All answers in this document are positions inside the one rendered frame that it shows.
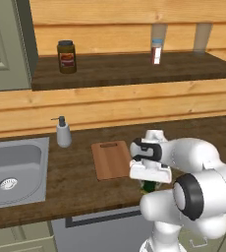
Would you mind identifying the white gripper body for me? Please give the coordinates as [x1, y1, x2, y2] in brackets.
[129, 159, 173, 184]

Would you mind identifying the green sponge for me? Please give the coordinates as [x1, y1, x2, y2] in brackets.
[141, 179, 162, 195]

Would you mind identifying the wooden cutting board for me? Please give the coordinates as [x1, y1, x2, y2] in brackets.
[90, 140, 135, 182]

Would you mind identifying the grey dishwasher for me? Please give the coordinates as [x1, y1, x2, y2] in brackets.
[50, 205, 157, 252]

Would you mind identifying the grey-green drawer front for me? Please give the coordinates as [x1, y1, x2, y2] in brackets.
[176, 211, 226, 252]

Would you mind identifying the white soap dispenser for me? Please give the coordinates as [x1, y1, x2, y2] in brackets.
[50, 115, 73, 149]

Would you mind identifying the dark wooden shelf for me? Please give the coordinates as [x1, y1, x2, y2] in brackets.
[30, 50, 226, 92]

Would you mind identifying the spice jar with blue lid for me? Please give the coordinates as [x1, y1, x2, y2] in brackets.
[150, 38, 164, 66]

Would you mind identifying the steel sink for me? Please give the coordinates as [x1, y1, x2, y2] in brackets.
[0, 136, 50, 211]

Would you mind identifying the dark jar with red label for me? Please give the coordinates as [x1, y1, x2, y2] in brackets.
[56, 39, 78, 75]

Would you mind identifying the grey-green base cupboard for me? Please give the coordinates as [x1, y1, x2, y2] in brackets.
[0, 220, 58, 252]

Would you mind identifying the dark dishwasher handle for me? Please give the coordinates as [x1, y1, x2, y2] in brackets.
[64, 210, 142, 228]

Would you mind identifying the white drawer handle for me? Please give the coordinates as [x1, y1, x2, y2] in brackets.
[189, 237, 208, 249]

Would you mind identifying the grey-green wall cupboard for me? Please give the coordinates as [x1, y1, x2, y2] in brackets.
[0, 0, 39, 93]

